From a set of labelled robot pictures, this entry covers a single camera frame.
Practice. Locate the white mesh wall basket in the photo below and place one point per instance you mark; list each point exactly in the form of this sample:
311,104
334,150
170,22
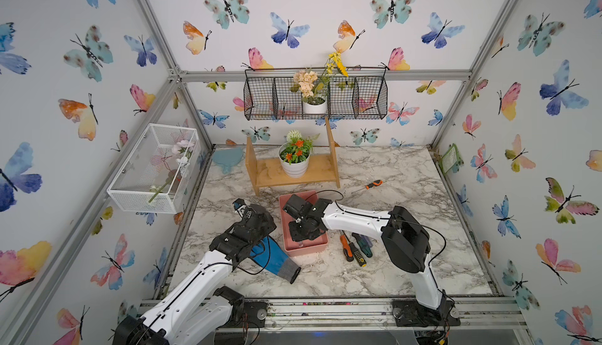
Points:
146,165

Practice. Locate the green framed wall card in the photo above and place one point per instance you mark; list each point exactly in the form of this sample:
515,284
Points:
451,161

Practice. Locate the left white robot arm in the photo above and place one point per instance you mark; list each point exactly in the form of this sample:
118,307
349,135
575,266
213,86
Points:
200,304

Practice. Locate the orange handled screwdriver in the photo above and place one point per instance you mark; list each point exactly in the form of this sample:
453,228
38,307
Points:
346,248

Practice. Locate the green black screwdriver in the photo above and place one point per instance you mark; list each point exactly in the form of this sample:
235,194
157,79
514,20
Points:
363,246

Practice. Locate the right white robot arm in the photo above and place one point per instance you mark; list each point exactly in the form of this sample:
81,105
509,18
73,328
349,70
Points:
407,244

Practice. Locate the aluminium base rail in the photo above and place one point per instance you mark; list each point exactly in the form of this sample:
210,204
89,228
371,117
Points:
379,313

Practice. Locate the small orange black screwdriver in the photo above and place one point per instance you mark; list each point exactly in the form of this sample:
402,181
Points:
373,184

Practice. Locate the white pot cream flowers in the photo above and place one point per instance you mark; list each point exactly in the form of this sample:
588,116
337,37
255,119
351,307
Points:
313,89

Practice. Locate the black yellow screwdriver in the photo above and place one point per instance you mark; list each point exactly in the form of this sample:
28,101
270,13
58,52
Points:
357,254

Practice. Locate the white pot orange flowers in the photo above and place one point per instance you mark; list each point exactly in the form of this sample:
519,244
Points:
295,154

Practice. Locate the yellow artificial flower sprig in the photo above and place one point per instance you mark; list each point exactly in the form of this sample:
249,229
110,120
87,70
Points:
334,66

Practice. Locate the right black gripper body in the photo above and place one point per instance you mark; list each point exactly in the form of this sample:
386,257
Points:
298,231

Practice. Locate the wooden desktop shelf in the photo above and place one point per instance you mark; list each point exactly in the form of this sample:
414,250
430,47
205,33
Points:
275,172

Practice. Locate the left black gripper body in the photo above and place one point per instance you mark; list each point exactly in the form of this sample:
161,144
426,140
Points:
266,227

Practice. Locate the artificial white flower stem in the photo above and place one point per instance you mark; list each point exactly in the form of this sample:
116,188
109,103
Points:
181,153

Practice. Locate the black wire wall basket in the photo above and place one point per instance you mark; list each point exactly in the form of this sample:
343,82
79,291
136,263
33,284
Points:
279,94

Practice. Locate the pink plastic storage box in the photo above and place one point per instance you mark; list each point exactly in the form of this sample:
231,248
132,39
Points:
296,249

